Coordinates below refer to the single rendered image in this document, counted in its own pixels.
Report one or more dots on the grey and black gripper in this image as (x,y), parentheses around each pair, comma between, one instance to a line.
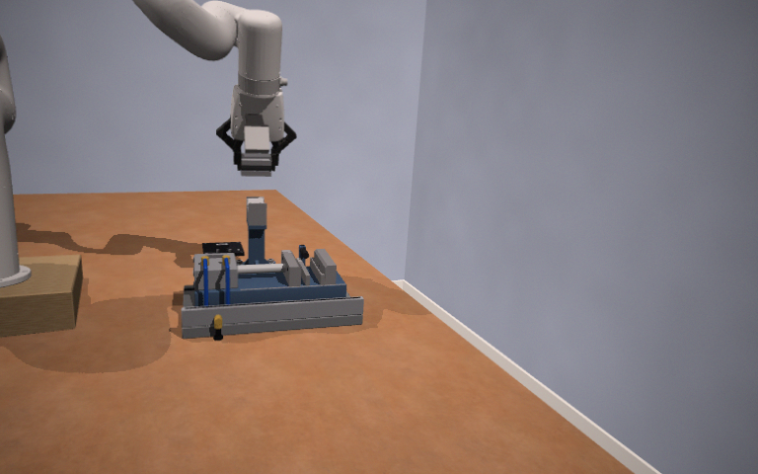
(272,109)

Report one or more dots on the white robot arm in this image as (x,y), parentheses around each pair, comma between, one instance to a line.
(256,33)

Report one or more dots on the grey flat bar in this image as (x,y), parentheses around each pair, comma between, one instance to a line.
(319,274)
(304,273)

